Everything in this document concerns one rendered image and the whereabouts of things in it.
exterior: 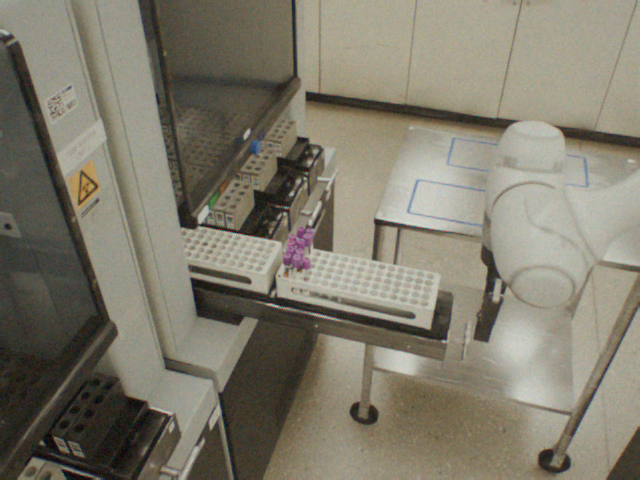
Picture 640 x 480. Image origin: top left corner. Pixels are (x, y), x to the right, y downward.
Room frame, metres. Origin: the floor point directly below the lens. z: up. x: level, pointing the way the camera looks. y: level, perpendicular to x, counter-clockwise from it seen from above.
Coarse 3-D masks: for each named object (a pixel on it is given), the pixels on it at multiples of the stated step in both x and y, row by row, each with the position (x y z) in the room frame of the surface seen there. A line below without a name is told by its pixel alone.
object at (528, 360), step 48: (432, 144) 1.37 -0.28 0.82; (480, 144) 1.37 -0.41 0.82; (384, 192) 1.14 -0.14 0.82; (432, 192) 1.15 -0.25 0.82; (480, 192) 1.15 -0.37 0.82; (384, 240) 1.05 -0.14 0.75; (480, 240) 0.98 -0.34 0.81; (624, 240) 0.97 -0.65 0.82; (528, 336) 1.17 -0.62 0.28; (480, 384) 1.00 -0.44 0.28; (528, 384) 1.00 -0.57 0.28
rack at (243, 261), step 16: (192, 240) 0.90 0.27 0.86; (208, 240) 0.92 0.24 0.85; (224, 240) 0.91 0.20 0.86; (240, 240) 0.91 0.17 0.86; (256, 240) 0.91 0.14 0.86; (272, 240) 0.91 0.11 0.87; (192, 256) 0.86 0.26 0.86; (208, 256) 0.86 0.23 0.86; (224, 256) 0.87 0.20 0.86; (240, 256) 0.86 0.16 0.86; (256, 256) 0.87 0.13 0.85; (272, 256) 0.86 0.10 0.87; (192, 272) 0.87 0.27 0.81; (208, 272) 0.87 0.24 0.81; (224, 272) 0.87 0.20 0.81; (240, 272) 0.82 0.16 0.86; (256, 272) 0.81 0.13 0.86; (272, 272) 0.84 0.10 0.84; (256, 288) 0.81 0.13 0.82
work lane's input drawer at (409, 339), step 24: (192, 288) 0.83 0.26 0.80; (216, 288) 0.83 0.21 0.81; (240, 288) 0.82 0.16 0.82; (240, 312) 0.80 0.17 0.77; (264, 312) 0.79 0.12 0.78; (288, 312) 0.77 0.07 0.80; (312, 312) 0.77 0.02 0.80; (336, 312) 0.76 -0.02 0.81; (336, 336) 0.75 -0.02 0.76; (360, 336) 0.74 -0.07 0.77; (384, 336) 0.72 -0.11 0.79; (408, 336) 0.71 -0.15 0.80; (432, 336) 0.71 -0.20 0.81; (456, 336) 0.76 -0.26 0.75
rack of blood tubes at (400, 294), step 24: (312, 264) 0.84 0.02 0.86; (336, 264) 0.84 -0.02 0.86; (360, 264) 0.85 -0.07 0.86; (384, 264) 0.84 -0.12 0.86; (288, 288) 0.79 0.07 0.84; (312, 288) 0.78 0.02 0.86; (336, 288) 0.77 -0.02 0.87; (360, 288) 0.77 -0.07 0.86; (384, 288) 0.78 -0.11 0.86; (408, 288) 0.78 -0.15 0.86; (432, 288) 0.77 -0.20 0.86; (360, 312) 0.75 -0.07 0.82; (384, 312) 0.77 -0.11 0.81; (408, 312) 0.77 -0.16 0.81; (432, 312) 0.72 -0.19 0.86
